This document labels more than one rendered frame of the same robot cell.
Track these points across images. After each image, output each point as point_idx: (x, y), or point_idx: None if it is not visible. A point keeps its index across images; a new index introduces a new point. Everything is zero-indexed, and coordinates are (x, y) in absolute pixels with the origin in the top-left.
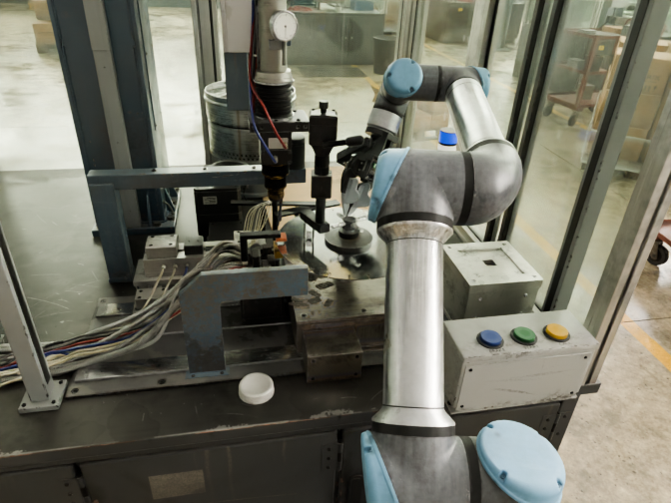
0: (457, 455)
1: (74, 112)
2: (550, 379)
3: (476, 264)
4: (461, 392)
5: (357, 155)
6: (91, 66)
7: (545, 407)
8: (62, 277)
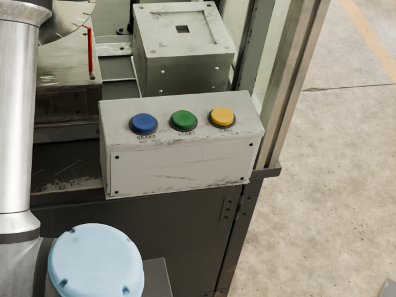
0: (26, 261)
1: None
2: (214, 166)
3: (165, 31)
4: (112, 179)
5: None
6: None
7: (225, 190)
8: None
